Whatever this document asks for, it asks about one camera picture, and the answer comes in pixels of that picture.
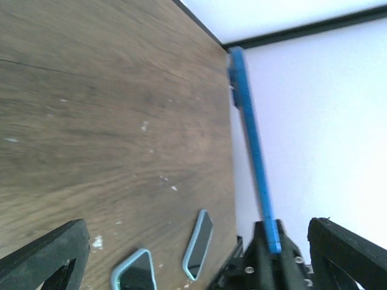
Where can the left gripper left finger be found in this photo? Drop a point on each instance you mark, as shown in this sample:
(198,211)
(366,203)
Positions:
(57,260)

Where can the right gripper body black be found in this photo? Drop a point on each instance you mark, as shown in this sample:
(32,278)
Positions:
(257,268)

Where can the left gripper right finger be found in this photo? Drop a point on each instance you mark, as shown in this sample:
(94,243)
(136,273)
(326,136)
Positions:
(342,259)

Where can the blue phone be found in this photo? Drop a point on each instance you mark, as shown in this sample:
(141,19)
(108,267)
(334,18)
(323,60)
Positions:
(242,98)

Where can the black enclosure frame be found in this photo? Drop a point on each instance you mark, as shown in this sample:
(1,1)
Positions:
(346,20)

